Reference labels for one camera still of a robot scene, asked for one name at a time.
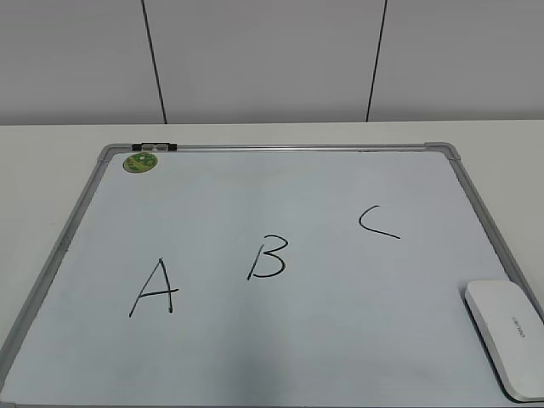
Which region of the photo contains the round green magnet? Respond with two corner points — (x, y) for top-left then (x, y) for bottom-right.
(122, 152), (158, 173)

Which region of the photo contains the whiteboard with grey frame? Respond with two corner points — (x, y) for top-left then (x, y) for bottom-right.
(1, 143), (543, 407)

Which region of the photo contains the white whiteboard eraser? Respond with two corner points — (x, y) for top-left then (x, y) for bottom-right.
(464, 280), (543, 402)

